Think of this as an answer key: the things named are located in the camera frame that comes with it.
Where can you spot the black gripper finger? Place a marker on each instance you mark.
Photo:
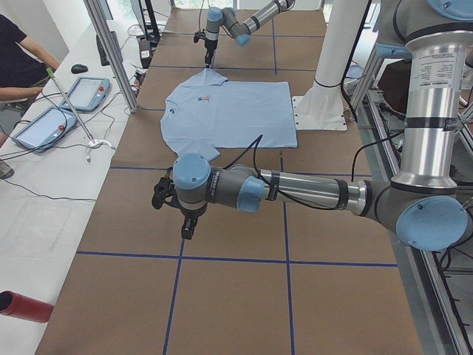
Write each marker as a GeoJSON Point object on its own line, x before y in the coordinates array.
{"type": "Point", "coordinates": [188, 228]}
{"type": "Point", "coordinates": [208, 59]}

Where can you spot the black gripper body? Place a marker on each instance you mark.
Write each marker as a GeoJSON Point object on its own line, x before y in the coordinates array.
{"type": "Point", "coordinates": [190, 213]}
{"type": "Point", "coordinates": [210, 46]}

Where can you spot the black label device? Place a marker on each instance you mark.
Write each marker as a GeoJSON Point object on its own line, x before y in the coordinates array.
{"type": "Point", "coordinates": [145, 53]}

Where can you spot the metal rod with green tip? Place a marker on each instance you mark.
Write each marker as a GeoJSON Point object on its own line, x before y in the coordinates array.
{"type": "Point", "coordinates": [93, 142]}

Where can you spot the aluminium frame post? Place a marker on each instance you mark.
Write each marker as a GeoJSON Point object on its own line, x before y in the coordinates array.
{"type": "Point", "coordinates": [100, 24]}

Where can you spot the black computer mouse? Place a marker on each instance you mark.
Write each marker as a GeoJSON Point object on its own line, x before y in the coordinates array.
{"type": "Point", "coordinates": [78, 68]}

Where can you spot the blue teach pendant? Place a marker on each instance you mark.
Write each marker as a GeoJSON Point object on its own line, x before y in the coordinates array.
{"type": "Point", "coordinates": [46, 130]}
{"type": "Point", "coordinates": [87, 93]}

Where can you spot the light blue t-shirt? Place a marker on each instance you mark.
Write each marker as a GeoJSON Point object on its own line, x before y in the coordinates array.
{"type": "Point", "coordinates": [208, 112]}

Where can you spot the red metal bottle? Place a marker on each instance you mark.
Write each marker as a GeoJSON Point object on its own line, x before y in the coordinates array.
{"type": "Point", "coordinates": [25, 308]}

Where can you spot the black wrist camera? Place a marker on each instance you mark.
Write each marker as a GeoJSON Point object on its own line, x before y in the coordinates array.
{"type": "Point", "coordinates": [162, 194]}
{"type": "Point", "coordinates": [199, 35]}

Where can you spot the near blue teach pendant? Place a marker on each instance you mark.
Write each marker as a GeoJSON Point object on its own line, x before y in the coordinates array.
{"type": "Point", "coordinates": [46, 130]}

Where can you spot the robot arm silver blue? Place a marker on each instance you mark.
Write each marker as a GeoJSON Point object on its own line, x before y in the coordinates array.
{"type": "Point", "coordinates": [240, 31]}
{"type": "Point", "coordinates": [197, 183]}

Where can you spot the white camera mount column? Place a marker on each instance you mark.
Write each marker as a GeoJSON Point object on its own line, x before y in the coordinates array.
{"type": "Point", "coordinates": [321, 108]}

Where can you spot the far blue teach pendant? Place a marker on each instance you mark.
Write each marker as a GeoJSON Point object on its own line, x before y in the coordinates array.
{"type": "Point", "coordinates": [87, 93]}

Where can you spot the black keyboard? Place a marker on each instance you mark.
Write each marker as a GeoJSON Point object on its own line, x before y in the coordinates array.
{"type": "Point", "coordinates": [101, 51]}

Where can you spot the person in black shirt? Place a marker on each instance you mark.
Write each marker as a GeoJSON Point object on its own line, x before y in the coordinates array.
{"type": "Point", "coordinates": [24, 64]}

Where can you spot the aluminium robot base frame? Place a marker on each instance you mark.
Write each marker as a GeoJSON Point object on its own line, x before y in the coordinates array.
{"type": "Point", "coordinates": [419, 203]}

